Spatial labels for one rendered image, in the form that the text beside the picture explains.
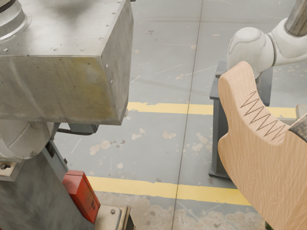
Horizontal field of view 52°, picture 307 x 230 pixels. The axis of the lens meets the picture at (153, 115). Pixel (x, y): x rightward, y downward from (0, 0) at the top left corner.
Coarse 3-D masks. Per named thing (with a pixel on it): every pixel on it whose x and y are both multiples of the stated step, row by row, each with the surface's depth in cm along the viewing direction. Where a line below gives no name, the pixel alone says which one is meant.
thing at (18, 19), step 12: (0, 0) 45; (12, 0) 47; (0, 12) 46; (12, 12) 48; (24, 12) 53; (0, 24) 47; (12, 24) 48; (24, 24) 50; (0, 36) 48; (12, 36) 48
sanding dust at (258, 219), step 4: (256, 216) 181; (260, 216) 180; (256, 220) 179; (260, 220) 179; (264, 220) 178; (256, 224) 178; (260, 224) 177; (264, 224) 177; (256, 228) 176; (260, 228) 176; (264, 228) 175
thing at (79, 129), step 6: (72, 126) 114; (78, 126) 113; (84, 126) 112; (90, 126) 112; (96, 126) 113; (66, 132) 118; (72, 132) 119; (78, 132) 120; (84, 132) 115; (90, 132) 114
